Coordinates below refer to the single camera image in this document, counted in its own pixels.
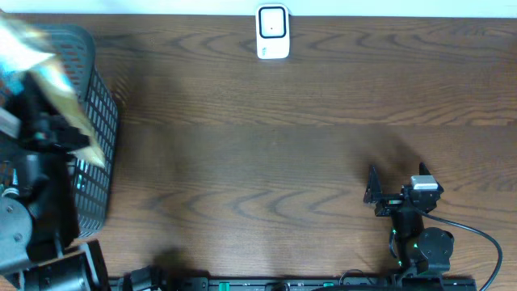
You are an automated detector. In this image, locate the white blue snack bag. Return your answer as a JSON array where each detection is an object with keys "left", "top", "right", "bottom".
[{"left": 1, "top": 13, "right": 106, "bottom": 167}]

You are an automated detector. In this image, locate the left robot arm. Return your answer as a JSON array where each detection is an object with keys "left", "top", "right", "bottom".
[{"left": 1, "top": 74, "right": 168, "bottom": 290}]

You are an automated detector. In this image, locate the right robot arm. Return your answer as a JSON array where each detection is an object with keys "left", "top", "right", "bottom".
[{"left": 364, "top": 163, "right": 454, "bottom": 280}]

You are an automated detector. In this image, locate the white barcode scanner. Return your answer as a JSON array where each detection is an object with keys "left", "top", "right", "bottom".
[{"left": 255, "top": 3, "right": 290, "bottom": 60}]

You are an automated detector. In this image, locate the grey plastic basket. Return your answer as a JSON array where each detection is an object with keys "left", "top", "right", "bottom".
[{"left": 36, "top": 24, "right": 119, "bottom": 238}]

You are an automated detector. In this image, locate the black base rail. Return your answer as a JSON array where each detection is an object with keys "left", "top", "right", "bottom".
[{"left": 168, "top": 274, "right": 477, "bottom": 291}]

